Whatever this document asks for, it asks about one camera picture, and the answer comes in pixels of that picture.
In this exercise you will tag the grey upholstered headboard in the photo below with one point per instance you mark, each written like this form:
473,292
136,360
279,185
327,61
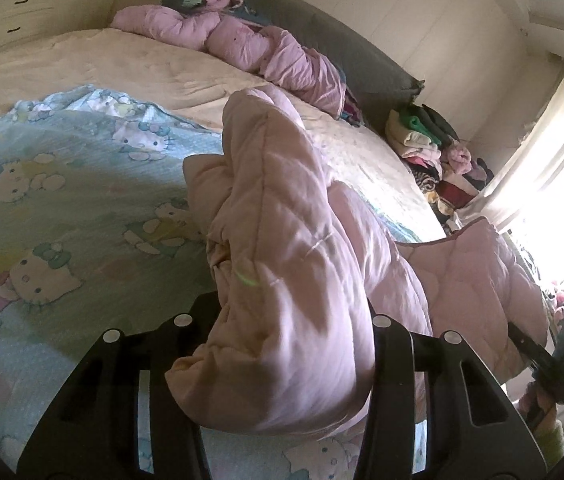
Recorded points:
377,83

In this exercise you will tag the pile of folded clothes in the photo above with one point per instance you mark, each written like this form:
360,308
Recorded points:
446,173

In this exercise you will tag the person's right hand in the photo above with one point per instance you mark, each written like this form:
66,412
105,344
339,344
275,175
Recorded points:
538,409

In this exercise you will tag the beige bed blanket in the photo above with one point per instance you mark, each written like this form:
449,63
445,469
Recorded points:
196,85

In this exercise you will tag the pink puffer jacket at headboard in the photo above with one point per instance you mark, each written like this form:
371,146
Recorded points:
268,51

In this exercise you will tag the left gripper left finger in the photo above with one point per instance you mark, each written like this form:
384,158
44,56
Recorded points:
90,429

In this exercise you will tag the light pink quilted coat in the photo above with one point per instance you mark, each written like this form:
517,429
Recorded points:
302,263

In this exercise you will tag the cream window curtain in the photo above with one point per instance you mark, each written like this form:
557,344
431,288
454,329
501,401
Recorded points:
517,188

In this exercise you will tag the blue Hello Kitty bedsheet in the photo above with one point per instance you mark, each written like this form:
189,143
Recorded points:
95,237

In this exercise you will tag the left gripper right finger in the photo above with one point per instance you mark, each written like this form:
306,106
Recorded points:
473,429

